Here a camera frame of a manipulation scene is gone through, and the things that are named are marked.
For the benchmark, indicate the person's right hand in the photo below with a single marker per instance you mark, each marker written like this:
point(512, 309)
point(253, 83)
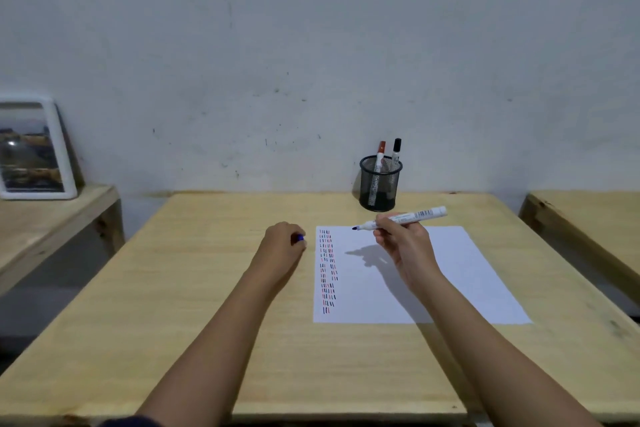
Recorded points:
point(409, 251)

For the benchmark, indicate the person's left hand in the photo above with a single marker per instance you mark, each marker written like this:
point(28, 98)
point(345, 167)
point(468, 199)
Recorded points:
point(278, 247)

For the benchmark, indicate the person's right thumb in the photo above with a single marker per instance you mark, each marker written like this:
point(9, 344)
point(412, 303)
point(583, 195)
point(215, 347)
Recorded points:
point(387, 222)

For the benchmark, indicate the person's left fingers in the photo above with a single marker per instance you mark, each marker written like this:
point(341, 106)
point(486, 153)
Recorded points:
point(294, 236)

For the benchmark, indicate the white marker pen blue tip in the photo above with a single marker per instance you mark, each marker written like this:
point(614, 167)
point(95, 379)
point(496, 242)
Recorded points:
point(400, 219)

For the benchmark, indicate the person's left forearm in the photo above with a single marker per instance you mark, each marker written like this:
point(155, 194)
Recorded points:
point(215, 351)

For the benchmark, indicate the person's right forearm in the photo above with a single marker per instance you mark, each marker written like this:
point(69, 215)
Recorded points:
point(500, 356)

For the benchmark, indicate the black mesh pen holder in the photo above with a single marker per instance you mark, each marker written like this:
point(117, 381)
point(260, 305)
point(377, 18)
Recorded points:
point(380, 184)

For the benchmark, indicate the white paper sheet with dashes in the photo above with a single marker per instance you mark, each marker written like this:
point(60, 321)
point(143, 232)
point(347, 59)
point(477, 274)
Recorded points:
point(400, 276)

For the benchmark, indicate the white marker with red cap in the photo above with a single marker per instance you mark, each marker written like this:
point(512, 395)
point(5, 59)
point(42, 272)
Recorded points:
point(378, 161)

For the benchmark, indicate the white marker with black cap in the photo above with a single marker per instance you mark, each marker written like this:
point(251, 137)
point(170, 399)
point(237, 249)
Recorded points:
point(395, 154)

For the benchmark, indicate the wooden bench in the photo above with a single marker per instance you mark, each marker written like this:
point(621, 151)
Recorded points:
point(590, 236)

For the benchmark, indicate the wooden side table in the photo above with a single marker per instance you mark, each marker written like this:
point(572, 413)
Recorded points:
point(45, 226)

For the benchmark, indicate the white picture frame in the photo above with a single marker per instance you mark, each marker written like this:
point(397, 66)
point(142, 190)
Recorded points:
point(32, 147)

